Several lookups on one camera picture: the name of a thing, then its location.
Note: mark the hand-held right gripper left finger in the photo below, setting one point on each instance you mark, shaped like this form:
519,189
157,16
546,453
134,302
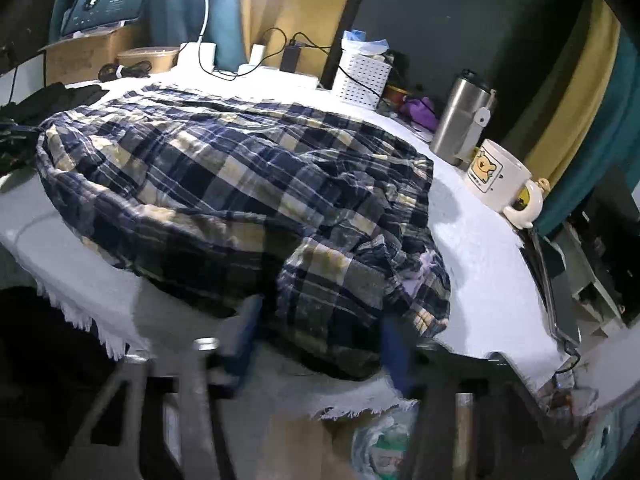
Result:
245,330

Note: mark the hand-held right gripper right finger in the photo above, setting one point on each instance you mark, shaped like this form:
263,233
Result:
395,350

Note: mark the blue plaid flannel shirt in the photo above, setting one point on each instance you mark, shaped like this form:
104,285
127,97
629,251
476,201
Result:
225,170

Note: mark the crumpled plastic bag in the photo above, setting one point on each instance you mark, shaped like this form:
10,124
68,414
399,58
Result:
385,440

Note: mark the white textured tablecloth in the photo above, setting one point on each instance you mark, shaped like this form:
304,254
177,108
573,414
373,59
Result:
480,260

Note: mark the dark flat panel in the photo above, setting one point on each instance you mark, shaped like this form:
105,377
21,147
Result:
555,290

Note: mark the white mug with bear print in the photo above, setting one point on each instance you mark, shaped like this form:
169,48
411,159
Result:
492,175

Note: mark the purple cloth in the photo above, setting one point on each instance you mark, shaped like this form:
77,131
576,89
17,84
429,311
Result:
422,112

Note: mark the stainless steel tumbler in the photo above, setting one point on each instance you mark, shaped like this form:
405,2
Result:
460,115

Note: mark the yellow jar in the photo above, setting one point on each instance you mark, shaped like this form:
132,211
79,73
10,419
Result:
396,94

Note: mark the white power strip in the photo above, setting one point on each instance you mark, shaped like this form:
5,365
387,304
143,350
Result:
280,76

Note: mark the white perforated plastic basket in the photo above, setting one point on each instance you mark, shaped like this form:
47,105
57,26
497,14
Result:
360,80

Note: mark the black power adapter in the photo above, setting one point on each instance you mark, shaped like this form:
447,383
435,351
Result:
289,59

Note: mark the white desk lamp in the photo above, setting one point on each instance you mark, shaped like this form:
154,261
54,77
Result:
197,55

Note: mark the brown paper bowl with lid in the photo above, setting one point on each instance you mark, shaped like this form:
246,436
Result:
147,59

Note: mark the dark clothes pile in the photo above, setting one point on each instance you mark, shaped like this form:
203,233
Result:
45,102

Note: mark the clear blue plastic bag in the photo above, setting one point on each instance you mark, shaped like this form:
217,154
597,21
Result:
362,42

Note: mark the brown cardboard box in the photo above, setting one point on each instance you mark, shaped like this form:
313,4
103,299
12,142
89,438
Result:
82,57

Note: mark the teal curtain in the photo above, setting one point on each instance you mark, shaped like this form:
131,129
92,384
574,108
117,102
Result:
175,15

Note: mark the yellow curtain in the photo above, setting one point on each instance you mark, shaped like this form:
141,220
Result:
300,5

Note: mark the dark tablet screen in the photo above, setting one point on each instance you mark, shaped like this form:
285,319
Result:
107,5

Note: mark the white wall charger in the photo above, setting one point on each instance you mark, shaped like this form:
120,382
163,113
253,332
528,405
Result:
257,55

